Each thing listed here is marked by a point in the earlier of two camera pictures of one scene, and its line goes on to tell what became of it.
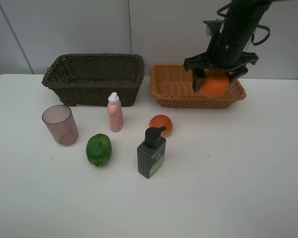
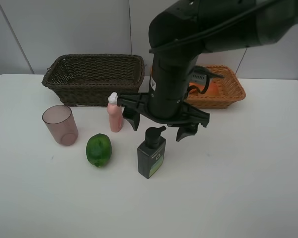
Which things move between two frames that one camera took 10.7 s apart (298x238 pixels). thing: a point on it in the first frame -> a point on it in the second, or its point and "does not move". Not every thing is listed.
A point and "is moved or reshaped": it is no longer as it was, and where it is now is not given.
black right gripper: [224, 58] -> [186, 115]
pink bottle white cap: [115, 112] does not move
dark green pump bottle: [151, 155] does not move
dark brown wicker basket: [87, 80] does not move
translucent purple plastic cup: [61, 124] does not move
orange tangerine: [215, 84] is moved or reshaped
